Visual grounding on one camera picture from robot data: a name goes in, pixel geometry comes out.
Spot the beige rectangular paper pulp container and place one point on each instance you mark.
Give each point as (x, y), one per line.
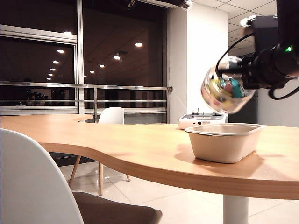
(224, 147)

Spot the white chair with brown cushion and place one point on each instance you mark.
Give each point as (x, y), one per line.
(28, 175)

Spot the dark door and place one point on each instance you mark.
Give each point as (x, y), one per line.
(250, 112)

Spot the white table pedestal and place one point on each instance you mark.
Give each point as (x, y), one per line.
(234, 210)

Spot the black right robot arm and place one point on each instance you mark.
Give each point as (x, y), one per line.
(289, 28)

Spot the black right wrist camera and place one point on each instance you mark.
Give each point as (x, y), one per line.
(265, 32)

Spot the white remote controller with joysticks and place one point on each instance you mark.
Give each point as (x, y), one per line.
(189, 121)

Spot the metal window frame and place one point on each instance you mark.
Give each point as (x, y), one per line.
(80, 58)

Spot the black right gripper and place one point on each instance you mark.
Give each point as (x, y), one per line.
(261, 70)

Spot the clear plastic jar of clips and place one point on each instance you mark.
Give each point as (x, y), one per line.
(222, 98)

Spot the white chair with wooden legs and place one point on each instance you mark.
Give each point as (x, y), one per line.
(112, 116)

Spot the steel window railing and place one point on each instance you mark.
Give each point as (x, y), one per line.
(116, 88)

